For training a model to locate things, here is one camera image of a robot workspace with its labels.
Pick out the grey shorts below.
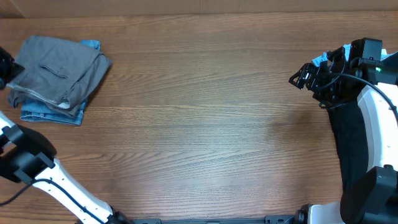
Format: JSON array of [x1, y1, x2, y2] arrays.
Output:
[[6, 35, 113, 118]]

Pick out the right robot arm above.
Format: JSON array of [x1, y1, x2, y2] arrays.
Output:
[[289, 38, 397, 223]]

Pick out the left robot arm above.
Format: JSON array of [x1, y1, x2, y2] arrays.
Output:
[[1, 113, 132, 224]]

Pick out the light blue garment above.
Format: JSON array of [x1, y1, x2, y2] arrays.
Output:
[[312, 44, 392, 67]]

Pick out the black garment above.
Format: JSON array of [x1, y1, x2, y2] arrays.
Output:
[[323, 99, 369, 190]]

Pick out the folded blue denim jeans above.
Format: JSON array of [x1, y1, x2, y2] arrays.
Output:
[[20, 39, 102, 126]]

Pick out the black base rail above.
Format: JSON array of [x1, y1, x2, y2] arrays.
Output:
[[131, 212, 308, 224]]

